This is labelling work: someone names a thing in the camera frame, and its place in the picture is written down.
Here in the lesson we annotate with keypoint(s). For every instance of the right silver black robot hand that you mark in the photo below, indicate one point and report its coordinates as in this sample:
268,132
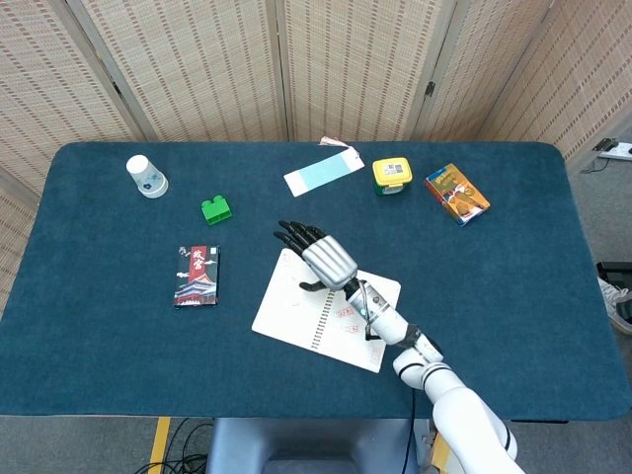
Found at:
323,259

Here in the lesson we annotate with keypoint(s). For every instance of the kraft cover spiral notebook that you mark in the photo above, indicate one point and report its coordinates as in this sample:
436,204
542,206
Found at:
296,311

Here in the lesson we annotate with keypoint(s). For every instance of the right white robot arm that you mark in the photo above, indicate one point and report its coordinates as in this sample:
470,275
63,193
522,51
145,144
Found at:
434,375

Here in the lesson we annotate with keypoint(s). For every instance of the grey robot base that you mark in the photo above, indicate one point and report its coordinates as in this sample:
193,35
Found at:
306,447

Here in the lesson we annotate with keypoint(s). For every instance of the light blue paper bookmark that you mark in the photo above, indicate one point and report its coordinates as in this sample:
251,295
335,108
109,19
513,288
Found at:
323,172

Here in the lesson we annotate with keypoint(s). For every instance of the green jar with yellow lid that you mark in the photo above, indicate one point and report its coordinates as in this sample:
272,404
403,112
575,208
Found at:
392,176

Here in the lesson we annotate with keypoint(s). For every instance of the green toy building brick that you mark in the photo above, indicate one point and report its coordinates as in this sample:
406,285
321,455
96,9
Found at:
216,210

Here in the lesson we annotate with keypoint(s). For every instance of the black red palace print box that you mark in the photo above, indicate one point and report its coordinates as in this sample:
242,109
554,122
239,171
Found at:
197,276

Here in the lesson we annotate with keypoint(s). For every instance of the orange blue printed carton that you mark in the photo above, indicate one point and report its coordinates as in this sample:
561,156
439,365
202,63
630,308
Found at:
456,194

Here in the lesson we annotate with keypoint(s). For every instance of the woven folding screen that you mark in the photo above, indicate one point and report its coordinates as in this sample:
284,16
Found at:
316,69

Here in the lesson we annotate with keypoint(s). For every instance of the blue table cloth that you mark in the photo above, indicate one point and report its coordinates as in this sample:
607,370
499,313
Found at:
123,355

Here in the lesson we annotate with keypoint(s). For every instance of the yellow floor tape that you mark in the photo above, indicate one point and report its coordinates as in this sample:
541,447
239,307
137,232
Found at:
159,444

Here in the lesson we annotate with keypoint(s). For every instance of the white sneaker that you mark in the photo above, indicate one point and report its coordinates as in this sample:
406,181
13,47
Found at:
617,303

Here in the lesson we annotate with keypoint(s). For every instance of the white power strip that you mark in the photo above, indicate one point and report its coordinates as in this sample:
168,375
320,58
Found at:
616,149

